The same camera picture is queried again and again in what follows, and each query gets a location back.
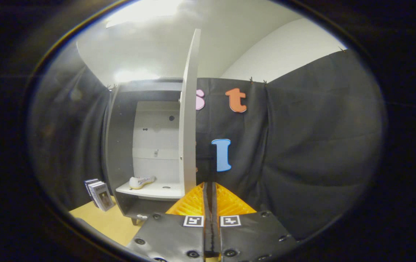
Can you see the white shoe with striped print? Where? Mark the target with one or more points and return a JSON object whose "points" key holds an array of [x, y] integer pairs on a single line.
{"points": [[140, 182]]}

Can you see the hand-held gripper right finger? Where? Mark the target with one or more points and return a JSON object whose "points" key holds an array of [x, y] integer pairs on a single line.
{"points": [[251, 234]]}

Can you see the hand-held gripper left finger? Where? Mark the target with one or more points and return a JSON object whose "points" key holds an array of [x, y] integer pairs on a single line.
{"points": [[173, 236]]}

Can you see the grey shoe cabinet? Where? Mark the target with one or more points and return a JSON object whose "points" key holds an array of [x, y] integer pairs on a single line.
{"points": [[120, 145]]}

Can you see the white cabinet shelf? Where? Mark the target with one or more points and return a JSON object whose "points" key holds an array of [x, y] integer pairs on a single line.
{"points": [[157, 190]]}

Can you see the black backdrop cloth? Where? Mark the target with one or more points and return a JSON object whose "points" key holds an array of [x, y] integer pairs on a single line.
{"points": [[302, 145]]}

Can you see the beige shoe cabinet door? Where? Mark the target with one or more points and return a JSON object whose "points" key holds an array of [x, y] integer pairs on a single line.
{"points": [[189, 127]]}

